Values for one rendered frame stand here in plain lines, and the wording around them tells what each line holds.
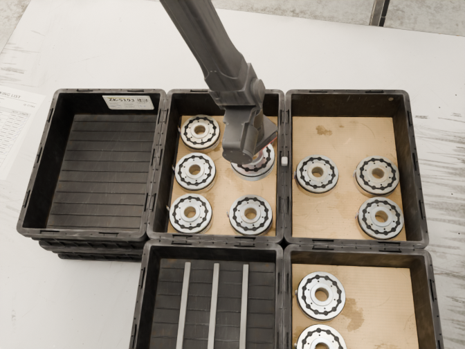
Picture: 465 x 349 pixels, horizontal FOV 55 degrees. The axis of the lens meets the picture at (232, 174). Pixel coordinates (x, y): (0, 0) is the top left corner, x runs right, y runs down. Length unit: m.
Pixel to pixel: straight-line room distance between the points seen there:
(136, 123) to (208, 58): 0.60
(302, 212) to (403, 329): 0.33
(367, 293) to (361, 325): 0.07
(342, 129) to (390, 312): 0.47
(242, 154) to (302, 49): 0.79
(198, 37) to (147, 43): 0.96
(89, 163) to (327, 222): 0.63
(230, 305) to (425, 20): 2.05
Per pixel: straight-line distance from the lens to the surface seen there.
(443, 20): 2.74
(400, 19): 2.69
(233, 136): 0.78
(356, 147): 1.18
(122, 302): 1.22
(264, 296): 1.03
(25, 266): 1.35
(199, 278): 1.05
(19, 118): 1.58
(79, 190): 1.21
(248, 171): 0.99
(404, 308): 1.07
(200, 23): 0.64
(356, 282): 1.06
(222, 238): 0.96
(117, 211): 1.15
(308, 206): 1.09
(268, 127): 0.93
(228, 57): 0.71
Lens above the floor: 1.84
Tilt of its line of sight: 64 degrees down
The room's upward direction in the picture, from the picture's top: 10 degrees counter-clockwise
